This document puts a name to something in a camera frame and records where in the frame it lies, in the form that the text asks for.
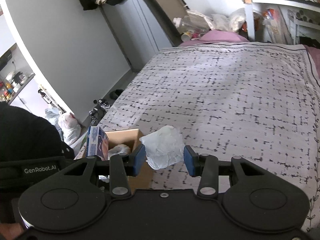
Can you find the person black clothing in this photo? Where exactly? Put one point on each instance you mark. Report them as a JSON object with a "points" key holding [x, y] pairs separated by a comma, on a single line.
{"points": [[25, 136]]}

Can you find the person left hand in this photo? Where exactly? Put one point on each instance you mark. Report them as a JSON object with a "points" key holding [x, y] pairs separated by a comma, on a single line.
{"points": [[10, 231]]}

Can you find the light blue fluffy plush bag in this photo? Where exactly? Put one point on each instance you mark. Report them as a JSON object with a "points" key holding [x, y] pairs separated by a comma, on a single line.
{"points": [[120, 149]]}

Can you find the white plastic bag on floor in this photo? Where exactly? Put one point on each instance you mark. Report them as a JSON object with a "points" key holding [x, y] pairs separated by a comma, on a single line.
{"points": [[66, 124]]}

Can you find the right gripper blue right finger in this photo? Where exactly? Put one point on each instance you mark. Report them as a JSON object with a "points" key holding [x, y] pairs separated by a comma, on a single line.
{"points": [[206, 167]]}

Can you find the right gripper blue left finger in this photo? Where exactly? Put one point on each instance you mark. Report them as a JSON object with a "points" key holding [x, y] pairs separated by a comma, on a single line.
{"points": [[122, 167]]}

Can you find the paper cup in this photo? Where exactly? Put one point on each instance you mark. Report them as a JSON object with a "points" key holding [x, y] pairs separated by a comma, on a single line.
{"points": [[187, 36]]}

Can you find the patterned white bed blanket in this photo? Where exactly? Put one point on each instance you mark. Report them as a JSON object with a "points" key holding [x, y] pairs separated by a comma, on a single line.
{"points": [[256, 100]]}

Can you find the white soft wad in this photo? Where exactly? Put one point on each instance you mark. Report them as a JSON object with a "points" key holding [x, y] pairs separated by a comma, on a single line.
{"points": [[164, 147]]}

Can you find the blue tissue pack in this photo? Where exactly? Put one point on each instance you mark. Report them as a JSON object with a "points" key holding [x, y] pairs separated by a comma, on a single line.
{"points": [[97, 143]]}

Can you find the leaning brown framed board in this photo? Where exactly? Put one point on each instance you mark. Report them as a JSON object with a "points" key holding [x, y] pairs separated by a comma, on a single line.
{"points": [[165, 11]]}

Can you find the clear plastic bottle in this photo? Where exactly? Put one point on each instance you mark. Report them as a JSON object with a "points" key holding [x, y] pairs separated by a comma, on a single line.
{"points": [[191, 24]]}

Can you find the pink bed sheet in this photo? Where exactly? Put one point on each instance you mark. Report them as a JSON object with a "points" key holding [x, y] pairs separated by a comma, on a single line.
{"points": [[216, 36]]}

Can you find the grey wardrobe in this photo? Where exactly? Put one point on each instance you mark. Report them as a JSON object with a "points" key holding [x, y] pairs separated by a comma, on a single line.
{"points": [[136, 31]]}

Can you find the white desk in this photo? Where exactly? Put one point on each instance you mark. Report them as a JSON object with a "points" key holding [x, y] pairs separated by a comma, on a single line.
{"points": [[295, 4]]}

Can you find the grey sneakers pair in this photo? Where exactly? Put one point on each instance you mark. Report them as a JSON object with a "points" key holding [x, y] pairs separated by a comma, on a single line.
{"points": [[101, 106]]}

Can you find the dark slippers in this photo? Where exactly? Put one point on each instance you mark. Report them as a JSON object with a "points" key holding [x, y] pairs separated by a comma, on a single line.
{"points": [[115, 94]]}

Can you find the brown cardboard box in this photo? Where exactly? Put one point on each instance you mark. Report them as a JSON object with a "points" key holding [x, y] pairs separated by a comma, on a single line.
{"points": [[139, 173]]}

